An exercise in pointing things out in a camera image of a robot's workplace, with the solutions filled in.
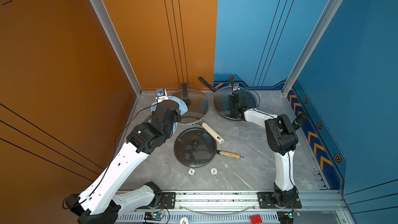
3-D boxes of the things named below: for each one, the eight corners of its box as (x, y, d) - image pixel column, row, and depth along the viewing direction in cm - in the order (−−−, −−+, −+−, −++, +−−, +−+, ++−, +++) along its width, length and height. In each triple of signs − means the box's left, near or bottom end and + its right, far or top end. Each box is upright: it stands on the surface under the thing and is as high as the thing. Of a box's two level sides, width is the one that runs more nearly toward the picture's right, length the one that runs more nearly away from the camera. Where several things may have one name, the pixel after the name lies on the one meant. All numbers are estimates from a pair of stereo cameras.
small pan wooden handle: (216, 153, 90) (216, 152, 88) (216, 151, 91) (216, 149, 89) (241, 159, 88) (242, 157, 86) (242, 156, 89) (243, 155, 87)
